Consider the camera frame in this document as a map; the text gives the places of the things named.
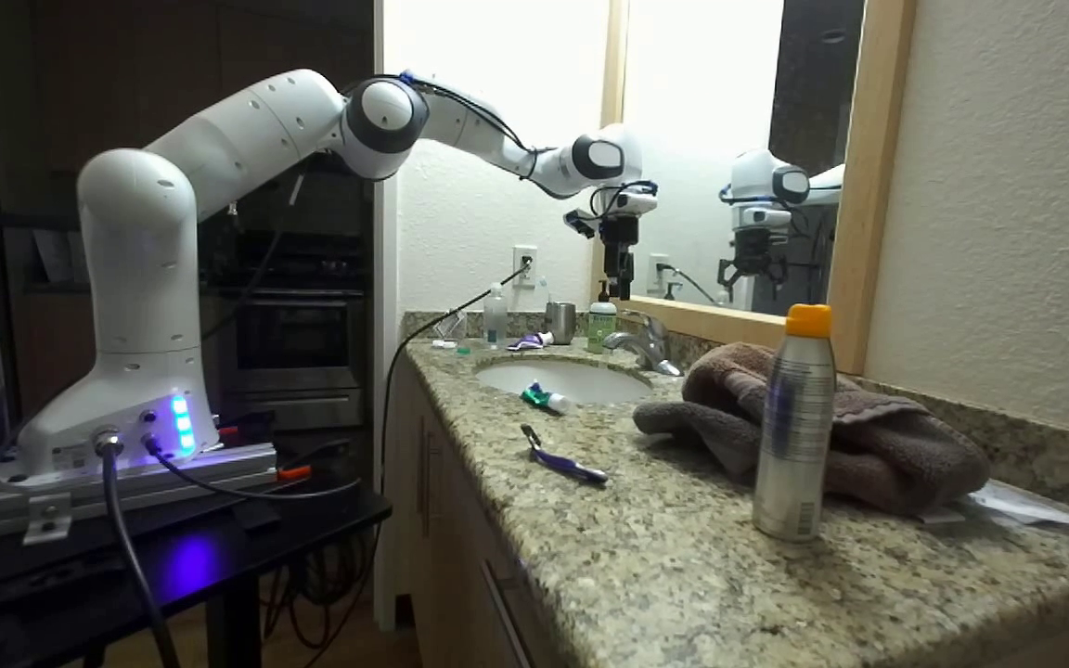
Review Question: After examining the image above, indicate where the green white toothpaste tube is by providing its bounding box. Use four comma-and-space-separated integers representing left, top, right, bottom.
517, 379, 568, 420

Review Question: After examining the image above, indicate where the black robot table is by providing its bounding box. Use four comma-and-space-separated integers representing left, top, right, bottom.
0, 480, 398, 668

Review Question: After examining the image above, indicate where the chrome faucet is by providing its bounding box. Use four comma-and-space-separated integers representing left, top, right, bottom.
600, 310, 684, 379

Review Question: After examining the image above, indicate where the wood framed mirror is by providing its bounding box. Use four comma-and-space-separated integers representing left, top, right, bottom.
591, 0, 921, 379

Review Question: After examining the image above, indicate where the beige vanity cabinet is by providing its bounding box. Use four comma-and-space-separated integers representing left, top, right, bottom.
386, 348, 586, 668

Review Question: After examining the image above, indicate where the clear plastic water bottle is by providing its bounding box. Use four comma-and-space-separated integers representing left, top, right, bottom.
479, 285, 511, 348

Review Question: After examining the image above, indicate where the dark equipment rack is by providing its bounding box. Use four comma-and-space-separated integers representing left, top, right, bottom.
194, 140, 378, 437

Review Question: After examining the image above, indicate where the silver spray bottle orange cap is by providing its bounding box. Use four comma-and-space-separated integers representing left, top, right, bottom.
748, 302, 839, 546

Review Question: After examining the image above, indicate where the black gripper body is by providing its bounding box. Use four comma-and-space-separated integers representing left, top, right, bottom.
599, 211, 647, 265

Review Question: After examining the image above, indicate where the black power cable with plug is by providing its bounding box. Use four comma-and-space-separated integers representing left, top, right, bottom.
378, 265, 532, 498

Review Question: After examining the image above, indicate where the metal toothbrush cup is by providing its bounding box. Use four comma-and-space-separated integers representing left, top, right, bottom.
542, 296, 579, 348

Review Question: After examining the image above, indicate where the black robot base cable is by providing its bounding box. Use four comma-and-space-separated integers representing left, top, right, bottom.
141, 431, 365, 505

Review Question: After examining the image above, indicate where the orange clamp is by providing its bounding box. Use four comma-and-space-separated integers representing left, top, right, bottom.
271, 462, 320, 492

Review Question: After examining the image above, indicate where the white wall outlet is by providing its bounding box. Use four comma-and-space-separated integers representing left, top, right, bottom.
508, 243, 542, 296

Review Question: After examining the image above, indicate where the brown folded towel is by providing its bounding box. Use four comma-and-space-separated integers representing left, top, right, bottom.
632, 342, 993, 517

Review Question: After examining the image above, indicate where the green soap pump bottle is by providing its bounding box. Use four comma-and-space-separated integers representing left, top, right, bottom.
584, 292, 620, 348

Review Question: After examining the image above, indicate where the white oval sink basin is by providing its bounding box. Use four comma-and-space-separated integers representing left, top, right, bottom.
472, 352, 660, 409

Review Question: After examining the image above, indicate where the white door frame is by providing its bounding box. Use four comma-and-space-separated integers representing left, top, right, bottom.
367, 0, 407, 626

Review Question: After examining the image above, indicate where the aluminium mounting rail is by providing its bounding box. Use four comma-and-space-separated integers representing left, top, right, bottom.
0, 437, 286, 548

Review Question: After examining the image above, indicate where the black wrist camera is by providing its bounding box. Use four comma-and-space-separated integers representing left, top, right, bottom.
559, 203, 600, 243

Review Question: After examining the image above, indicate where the grey plugged robot cable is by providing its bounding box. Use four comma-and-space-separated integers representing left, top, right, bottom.
90, 428, 187, 668

